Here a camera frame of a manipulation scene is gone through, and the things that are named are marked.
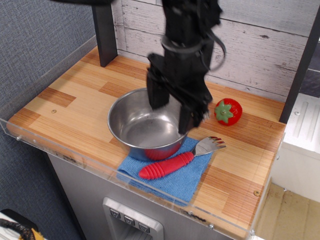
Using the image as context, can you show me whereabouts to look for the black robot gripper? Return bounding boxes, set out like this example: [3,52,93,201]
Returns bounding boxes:
[146,42,213,135]

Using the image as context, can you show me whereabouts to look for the silver metal pot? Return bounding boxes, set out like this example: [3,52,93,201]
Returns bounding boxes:
[107,88,186,162]

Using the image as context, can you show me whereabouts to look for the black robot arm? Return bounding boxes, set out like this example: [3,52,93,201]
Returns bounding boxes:
[146,0,227,134]

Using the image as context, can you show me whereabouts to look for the blue cloth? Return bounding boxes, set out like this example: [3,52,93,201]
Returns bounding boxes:
[116,153,212,206]

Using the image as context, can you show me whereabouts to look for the red toy strawberry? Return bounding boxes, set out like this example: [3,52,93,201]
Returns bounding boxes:
[214,98,243,126]

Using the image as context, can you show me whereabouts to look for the grey cabinet with buttons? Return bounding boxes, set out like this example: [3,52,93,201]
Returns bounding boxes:
[47,153,235,240]

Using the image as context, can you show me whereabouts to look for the clear acrylic table guard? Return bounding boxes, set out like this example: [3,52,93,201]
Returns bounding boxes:
[0,34,285,240]

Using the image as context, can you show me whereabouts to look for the red handled metal fork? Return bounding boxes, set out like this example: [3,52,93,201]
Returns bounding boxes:
[138,136,226,180]

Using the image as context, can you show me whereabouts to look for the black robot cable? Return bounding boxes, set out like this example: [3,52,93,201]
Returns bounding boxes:
[48,0,228,72]

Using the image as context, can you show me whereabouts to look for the black vertical post left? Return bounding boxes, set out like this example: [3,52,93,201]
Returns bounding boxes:
[91,0,118,67]

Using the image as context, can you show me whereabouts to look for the black vertical post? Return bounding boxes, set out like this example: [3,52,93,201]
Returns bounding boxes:
[279,7,320,124]
[91,0,118,67]

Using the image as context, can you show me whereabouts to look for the black vertical post right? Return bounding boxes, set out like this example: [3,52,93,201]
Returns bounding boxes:
[279,7,320,124]

